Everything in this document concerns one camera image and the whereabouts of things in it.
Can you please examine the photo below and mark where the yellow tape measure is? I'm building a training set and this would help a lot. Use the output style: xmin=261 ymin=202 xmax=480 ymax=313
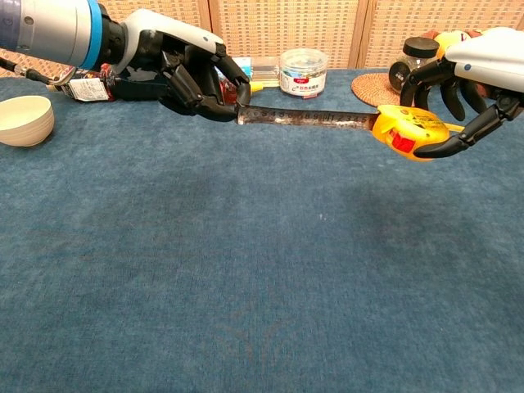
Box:
xmin=237 ymin=104 xmax=466 ymax=164

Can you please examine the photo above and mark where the clear round tub of clips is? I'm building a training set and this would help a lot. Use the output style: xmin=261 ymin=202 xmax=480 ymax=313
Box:
xmin=279 ymin=47 xmax=329 ymax=99

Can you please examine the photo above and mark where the round woven coaster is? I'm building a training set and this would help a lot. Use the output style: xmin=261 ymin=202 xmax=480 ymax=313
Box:
xmin=350 ymin=72 xmax=427 ymax=108

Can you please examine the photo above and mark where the blue table cloth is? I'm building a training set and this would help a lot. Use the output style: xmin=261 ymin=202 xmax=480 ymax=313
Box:
xmin=0 ymin=67 xmax=524 ymax=393

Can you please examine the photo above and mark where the cream bowl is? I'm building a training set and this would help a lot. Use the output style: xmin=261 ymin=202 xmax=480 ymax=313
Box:
xmin=0 ymin=95 xmax=56 ymax=147

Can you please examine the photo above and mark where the clear bottle blue label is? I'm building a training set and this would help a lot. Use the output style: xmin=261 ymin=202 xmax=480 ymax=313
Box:
xmin=235 ymin=56 xmax=282 ymax=89

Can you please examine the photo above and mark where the yellow plush toy brown hood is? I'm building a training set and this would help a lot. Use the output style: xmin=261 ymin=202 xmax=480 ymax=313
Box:
xmin=421 ymin=29 xmax=486 ymax=58

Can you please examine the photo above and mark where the bamboo folding screen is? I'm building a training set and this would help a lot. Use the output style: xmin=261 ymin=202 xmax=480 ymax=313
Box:
xmin=0 ymin=0 xmax=524 ymax=79

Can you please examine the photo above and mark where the dark sauce bottle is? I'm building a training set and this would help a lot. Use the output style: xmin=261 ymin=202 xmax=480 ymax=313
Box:
xmin=44 ymin=63 xmax=173 ymax=103

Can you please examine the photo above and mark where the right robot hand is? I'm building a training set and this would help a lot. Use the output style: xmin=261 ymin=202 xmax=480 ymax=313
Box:
xmin=400 ymin=27 xmax=524 ymax=160

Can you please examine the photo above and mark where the bear-shaped honey bottle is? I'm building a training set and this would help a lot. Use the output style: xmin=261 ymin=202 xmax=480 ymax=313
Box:
xmin=220 ymin=79 xmax=264 ymax=106

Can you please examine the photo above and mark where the glass jar black lid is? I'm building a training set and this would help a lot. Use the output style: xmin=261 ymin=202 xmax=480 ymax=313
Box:
xmin=388 ymin=36 xmax=440 ymax=95

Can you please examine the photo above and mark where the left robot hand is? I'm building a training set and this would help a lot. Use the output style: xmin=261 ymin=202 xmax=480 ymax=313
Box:
xmin=118 ymin=8 xmax=252 ymax=123

